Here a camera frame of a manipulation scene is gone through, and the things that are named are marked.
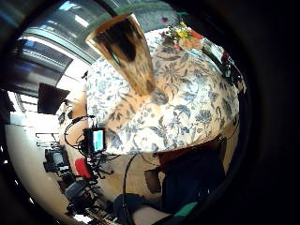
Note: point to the blue floral tablecloth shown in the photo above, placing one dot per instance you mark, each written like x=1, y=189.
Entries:
x=187, y=103

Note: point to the amber glass vase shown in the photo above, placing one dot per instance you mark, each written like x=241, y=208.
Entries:
x=126, y=56

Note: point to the black tripod stand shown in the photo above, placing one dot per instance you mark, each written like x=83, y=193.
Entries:
x=98, y=167

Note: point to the bunch of mixed flowers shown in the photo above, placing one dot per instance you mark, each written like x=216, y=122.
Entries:
x=182, y=36

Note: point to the red round object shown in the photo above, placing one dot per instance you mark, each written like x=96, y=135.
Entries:
x=82, y=168

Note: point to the black device with red part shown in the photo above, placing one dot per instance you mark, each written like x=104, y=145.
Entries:
x=232, y=72

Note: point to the teal cloth item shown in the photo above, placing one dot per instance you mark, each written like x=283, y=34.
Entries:
x=186, y=209

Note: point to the black equipment case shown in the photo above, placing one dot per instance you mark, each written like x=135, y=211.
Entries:
x=56, y=161

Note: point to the black camera monitor with screen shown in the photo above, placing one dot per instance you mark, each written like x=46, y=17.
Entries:
x=97, y=140

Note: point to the black wall screen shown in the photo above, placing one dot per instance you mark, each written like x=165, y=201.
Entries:
x=51, y=98

